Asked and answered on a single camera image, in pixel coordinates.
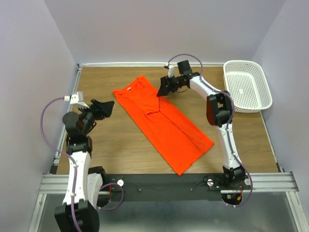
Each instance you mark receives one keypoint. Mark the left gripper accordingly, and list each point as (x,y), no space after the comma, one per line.
(105,108)

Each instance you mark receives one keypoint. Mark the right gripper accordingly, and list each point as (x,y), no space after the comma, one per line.
(165,81)

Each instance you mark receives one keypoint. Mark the orange t-shirt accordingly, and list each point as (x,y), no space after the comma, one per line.
(177,139)

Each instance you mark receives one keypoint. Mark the white perforated basket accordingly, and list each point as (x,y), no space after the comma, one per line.
(247,84)

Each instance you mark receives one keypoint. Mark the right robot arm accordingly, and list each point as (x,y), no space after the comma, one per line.
(219,112)

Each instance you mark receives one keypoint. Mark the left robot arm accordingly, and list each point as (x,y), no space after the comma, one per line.
(78,210)

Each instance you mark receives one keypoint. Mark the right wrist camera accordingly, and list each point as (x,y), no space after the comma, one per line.
(170,69)

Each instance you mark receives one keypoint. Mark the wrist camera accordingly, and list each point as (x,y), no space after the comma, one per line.
(76,99)
(170,69)

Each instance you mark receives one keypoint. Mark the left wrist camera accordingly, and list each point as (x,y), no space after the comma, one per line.
(76,99)

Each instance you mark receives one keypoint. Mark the aluminium front rail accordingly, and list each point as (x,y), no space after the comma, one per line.
(262,182)

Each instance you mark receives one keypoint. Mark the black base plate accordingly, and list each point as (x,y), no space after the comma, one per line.
(171,187)

